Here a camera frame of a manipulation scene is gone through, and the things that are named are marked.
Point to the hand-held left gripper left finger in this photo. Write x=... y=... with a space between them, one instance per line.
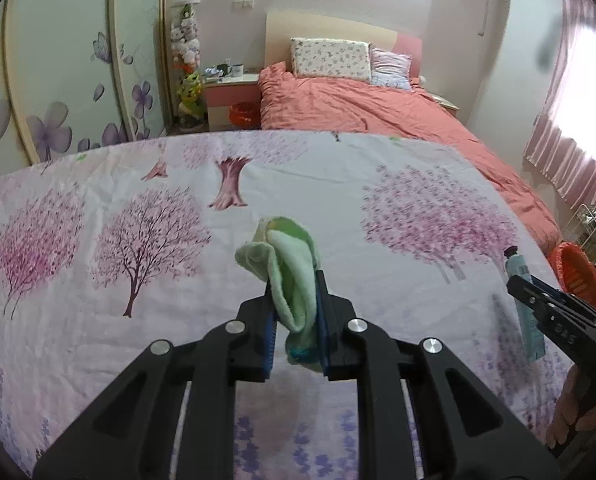
x=269 y=342

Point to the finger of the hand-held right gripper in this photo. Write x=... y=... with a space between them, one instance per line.
x=568 y=317

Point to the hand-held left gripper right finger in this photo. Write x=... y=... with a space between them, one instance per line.
x=323 y=345

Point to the pale blue cream tube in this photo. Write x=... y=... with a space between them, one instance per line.
x=528 y=330

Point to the red plastic waste basket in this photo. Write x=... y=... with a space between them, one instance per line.
x=578 y=272

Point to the green cloth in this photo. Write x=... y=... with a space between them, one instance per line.
x=293 y=280

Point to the person's right hand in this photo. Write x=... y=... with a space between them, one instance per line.
x=565 y=405

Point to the tree-printed blanket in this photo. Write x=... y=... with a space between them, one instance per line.
x=328 y=200

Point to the pink window curtain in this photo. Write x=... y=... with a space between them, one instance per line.
x=573 y=110

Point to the small orange bin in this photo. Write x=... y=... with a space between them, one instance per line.
x=242 y=115

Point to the bed with salmon duvet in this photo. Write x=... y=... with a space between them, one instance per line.
x=368 y=110

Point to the pink and white nightstand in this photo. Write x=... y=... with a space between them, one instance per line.
x=445 y=104
x=228 y=95

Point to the pink striped pillow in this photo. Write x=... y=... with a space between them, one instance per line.
x=390 y=67

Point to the white floral pillow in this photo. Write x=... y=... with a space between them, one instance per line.
x=330 y=57

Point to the stack of plush toys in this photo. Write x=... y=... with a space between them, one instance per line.
x=187 y=60

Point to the beige and pink headboard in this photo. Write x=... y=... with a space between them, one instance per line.
x=323 y=25

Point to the flower-printed wardrobe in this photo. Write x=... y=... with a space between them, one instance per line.
x=53 y=60

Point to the white wall socket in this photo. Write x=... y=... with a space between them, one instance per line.
x=242 y=4

